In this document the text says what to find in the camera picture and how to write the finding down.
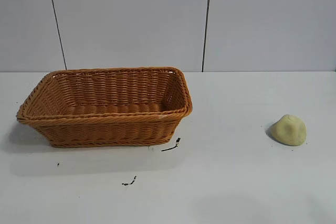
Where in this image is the pale yellow egg yolk pastry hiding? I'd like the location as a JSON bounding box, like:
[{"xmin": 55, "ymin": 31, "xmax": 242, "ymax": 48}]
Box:
[{"xmin": 270, "ymin": 114, "xmax": 307, "ymax": 146}]

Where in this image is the brown woven wicker basket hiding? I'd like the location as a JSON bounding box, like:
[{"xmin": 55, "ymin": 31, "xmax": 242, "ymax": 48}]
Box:
[{"xmin": 16, "ymin": 67, "xmax": 193, "ymax": 148}]

